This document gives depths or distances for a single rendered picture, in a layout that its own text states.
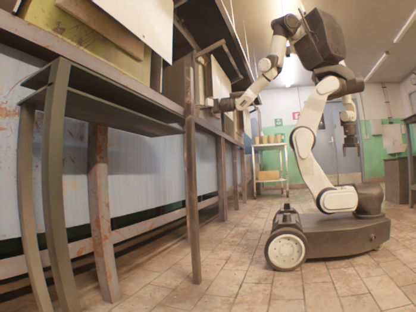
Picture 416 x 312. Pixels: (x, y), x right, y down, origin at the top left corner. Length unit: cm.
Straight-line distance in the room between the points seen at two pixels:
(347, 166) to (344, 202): 455
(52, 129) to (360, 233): 116
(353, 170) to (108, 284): 550
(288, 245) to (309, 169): 40
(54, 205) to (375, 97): 627
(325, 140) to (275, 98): 159
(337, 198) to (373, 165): 479
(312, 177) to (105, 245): 99
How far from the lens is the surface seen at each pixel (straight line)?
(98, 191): 75
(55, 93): 44
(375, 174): 596
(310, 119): 123
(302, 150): 115
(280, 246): 103
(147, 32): 90
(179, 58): 173
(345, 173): 571
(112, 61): 88
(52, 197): 42
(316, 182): 121
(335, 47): 134
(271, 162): 547
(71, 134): 76
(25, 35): 68
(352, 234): 111
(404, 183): 269
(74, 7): 81
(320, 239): 108
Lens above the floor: 45
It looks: 5 degrees up
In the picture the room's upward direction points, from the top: 2 degrees counter-clockwise
